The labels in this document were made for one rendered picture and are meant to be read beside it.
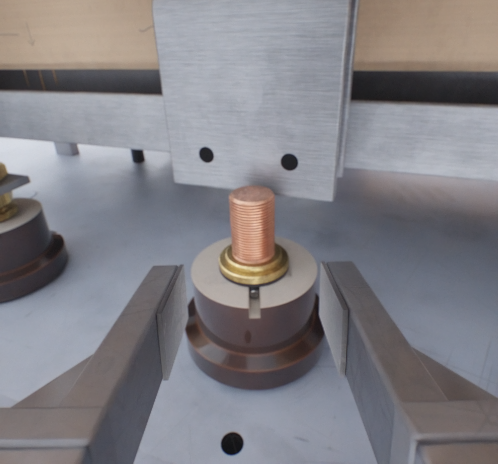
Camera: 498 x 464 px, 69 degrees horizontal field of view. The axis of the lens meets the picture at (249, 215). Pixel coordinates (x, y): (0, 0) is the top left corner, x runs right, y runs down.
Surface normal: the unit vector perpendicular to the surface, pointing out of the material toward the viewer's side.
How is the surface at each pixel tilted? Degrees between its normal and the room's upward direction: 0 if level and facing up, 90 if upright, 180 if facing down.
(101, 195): 180
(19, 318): 180
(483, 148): 90
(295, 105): 90
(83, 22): 90
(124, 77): 90
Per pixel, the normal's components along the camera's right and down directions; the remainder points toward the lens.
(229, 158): -0.35, 0.44
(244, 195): -0.03, -0.89
